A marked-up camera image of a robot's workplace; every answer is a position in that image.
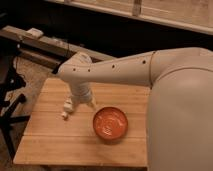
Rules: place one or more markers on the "small white box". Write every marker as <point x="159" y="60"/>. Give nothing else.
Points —
<point x="35" y="32"/>

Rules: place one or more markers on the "long grey rail beam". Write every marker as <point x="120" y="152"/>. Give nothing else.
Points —
<point x="46" y="51"/>

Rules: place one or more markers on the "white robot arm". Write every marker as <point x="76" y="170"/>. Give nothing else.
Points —
<point x="180" y="108"/>

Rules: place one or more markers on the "orange ceramic bowl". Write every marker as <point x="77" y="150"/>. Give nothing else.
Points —
<point x="110" y="124"/>

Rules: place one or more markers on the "wooden table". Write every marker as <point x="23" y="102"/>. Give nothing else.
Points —
<point x="50" y="140"/>

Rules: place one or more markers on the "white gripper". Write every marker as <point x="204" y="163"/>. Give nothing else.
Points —
<point x="80" y="93"/>

